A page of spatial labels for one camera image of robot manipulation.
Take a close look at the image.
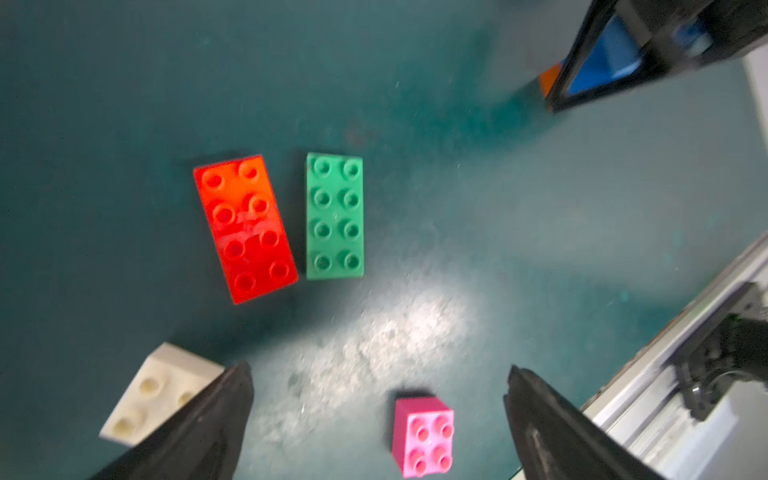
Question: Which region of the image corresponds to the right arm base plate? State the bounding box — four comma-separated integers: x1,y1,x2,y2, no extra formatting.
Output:
672,282,767,421

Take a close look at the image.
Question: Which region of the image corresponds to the cream white lego brick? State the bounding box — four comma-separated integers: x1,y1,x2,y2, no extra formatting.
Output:
99,343,225,447

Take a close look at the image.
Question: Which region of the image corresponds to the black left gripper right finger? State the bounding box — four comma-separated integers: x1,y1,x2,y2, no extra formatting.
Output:
505,366,660,479

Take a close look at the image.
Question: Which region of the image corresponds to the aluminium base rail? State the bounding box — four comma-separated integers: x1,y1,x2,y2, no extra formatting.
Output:
583,236,767,479

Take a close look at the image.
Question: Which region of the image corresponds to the pink lego brick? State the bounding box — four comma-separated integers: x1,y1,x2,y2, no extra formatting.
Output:
391,396,455,479

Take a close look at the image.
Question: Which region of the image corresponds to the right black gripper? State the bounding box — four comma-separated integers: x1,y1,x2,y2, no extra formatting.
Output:
545,0,767,112

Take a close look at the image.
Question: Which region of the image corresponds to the orange lego brick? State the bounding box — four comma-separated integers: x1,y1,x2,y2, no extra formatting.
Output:
538,62,562,98

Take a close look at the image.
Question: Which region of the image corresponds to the red long lego brick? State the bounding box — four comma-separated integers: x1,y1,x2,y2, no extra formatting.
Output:
193,156,298,305

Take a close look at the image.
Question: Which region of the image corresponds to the light blue long lego brick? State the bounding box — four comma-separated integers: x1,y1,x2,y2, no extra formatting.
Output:
567,15,713,95

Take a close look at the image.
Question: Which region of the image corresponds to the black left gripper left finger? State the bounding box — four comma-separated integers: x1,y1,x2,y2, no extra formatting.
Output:
93,362,254,479

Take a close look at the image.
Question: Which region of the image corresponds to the green long lego brick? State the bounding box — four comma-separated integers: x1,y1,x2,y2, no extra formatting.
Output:
306,152,365,280

